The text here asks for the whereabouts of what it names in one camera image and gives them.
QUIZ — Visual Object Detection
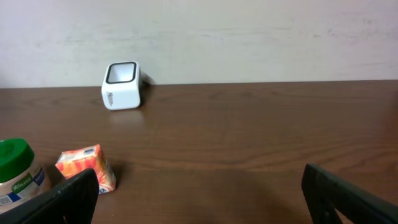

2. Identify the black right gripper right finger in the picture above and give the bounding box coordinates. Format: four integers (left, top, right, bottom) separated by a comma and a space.
301, 164, 397, 224

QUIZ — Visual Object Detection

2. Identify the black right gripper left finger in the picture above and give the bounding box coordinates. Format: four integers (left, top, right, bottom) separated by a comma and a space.
1, 169, 99, 224

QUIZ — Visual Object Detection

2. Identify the small orange juice carton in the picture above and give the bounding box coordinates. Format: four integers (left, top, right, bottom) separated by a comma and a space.
55, 144, 116, 194

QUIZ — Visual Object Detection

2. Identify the green lid jar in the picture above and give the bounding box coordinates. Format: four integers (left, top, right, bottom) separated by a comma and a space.
1, 138, 51, 213

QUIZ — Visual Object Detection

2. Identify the white barcode scanner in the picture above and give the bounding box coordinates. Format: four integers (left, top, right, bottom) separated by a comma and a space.
101, 61, 142, 110

